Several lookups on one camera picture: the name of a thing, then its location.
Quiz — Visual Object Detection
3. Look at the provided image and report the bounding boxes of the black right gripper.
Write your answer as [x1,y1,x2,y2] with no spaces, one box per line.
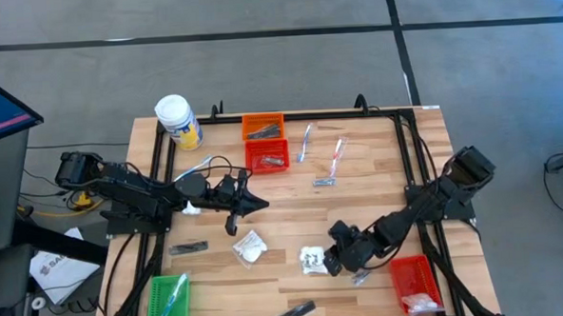
[320,219,380,277]

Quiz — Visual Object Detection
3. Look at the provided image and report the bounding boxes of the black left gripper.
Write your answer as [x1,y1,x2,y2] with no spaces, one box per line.
[210,168,271,237]

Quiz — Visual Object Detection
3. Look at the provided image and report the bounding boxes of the cotton swabs plastic bag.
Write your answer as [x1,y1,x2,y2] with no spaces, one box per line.
[298,245,329,277]

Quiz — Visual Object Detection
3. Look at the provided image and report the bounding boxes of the cotton pads plastic bag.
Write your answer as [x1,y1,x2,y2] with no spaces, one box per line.
[230,228,270,269]

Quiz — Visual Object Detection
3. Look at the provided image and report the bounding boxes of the small red plastic basket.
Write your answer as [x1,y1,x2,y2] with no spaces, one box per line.
[243,138,292,176]

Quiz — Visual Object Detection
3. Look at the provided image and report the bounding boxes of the packaged light blue toothbrush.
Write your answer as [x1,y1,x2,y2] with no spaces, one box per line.
[173,154,216,183]

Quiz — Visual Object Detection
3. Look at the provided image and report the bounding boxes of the orange plastic basket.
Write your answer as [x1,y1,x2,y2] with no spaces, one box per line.
[241,112,286,142]

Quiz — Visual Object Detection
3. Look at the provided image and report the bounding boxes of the large red plastic basket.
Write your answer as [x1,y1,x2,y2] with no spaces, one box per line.
[389,254,445,316]

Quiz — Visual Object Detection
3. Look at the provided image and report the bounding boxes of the packaged red toothbrush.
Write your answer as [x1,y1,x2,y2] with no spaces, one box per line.
[326,135,351,179]

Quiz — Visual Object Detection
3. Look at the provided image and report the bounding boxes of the Lysol wipes canister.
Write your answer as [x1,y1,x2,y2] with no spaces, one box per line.
[153,92,205,153]

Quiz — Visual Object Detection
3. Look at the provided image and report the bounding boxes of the blue white toothbrush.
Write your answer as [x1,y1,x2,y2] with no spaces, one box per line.
[156,270,190,316]

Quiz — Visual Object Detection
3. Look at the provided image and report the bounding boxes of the green plastic basket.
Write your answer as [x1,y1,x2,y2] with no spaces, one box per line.
[143,273,193,316]

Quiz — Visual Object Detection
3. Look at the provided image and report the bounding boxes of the black cart base beam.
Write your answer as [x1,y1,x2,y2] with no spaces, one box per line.
[10,215,109,269]

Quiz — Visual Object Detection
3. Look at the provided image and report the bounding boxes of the white printed booklet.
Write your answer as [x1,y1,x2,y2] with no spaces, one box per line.
[27,226,103,307]

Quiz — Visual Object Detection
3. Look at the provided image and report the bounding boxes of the grey monitor cart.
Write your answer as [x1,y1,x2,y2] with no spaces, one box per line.
[0,128,35,255]

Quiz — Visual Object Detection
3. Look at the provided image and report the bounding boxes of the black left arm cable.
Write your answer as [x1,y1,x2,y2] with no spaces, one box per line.
[200,152,253,182]

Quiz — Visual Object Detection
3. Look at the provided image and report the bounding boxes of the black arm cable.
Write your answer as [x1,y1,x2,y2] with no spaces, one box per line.
[200,152,253,182]
[367,102,438,187]

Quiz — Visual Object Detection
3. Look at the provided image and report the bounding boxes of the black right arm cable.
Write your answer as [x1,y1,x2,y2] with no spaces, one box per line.
[367,102,438,187]

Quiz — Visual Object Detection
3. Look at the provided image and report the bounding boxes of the yellow floor cable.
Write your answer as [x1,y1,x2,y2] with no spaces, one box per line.
[18,188,108,221]

